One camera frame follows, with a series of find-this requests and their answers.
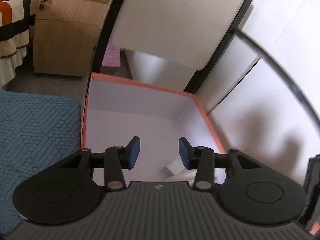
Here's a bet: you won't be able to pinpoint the black floor lamp pole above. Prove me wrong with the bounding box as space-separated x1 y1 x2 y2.
85 0 124 97

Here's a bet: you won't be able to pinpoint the blue textured sofa cover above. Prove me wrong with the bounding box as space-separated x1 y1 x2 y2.
1 90 81 235

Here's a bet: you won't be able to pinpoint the pink paper box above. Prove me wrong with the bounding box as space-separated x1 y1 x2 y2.
100 40 120 74

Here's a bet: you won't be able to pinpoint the black keys in cabinet lock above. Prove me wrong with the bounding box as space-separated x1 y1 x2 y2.
39 0 48 10

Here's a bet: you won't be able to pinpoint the beige cardboard sheet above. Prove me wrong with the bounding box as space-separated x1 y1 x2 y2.
111 0 244 70

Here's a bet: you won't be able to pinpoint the wooden drawer cabinet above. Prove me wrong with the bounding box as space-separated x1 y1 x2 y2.
33 0 111 77

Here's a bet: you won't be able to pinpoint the striped orange black white cloth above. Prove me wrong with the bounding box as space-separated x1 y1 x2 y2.
0 0 40 88

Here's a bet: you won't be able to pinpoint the white rectangular charger box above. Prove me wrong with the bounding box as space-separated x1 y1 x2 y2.
162 156 185 177

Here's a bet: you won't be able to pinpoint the orange cardboard storage box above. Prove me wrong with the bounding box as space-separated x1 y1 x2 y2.
81 73 225 183

